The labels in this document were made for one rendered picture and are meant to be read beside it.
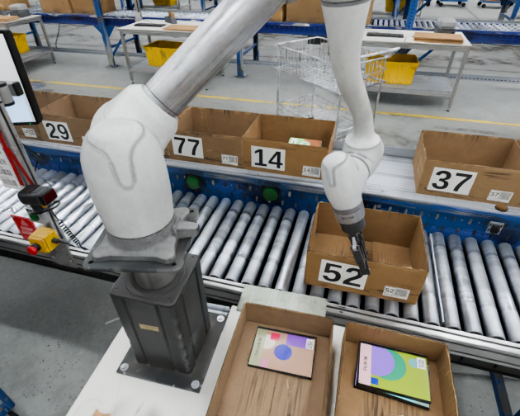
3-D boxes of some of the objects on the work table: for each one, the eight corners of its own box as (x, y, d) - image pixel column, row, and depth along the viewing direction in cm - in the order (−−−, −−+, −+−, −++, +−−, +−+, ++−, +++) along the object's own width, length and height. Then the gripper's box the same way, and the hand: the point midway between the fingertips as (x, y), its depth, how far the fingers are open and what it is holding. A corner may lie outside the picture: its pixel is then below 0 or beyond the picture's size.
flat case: (428, 411, 93) (430, 408, 92) (355, 386, 98) (356, 384, 97) (427, 365, 103) (429, 361, 102) (361, 344, 108) (362, 342, 107)
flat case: (430, 404, 93) (432, 402, 92) (356, 385, 97) (356, 382, 96) (425, 357, 103) (427, 355, 102) (359, 342, 107) (360, 339, 106)
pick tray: (326, 481, 82) (330, 466, 76) (341, 338, 112) (345, 319, 106) (457, 525, 76) (474, 512, 70) (437, 361, 105) (448, 342, 99)
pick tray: (204, 447, 88) (199, 431, 82) (245, 319, 118) (243, 300, 112) (317, 479, 83) (321, 465, 77) (331, 337, 112) (334, 318, 106)
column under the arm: (199, 394, 99) (182, 323, 79) (116, 373, 104) (80, 302, 84) (227, 317, 119) (219, 245, 99) (157, 302, 124) (135, 232, 104)
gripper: (340, 205, 114) (356, 258, 126) (336, 232, 104) (352, 288, 115) (364, 202, 111) (377, 257, 123) (361, 229, 101) (376, 287, 112)
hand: (363, 265), depth 117 cm, fingers closed
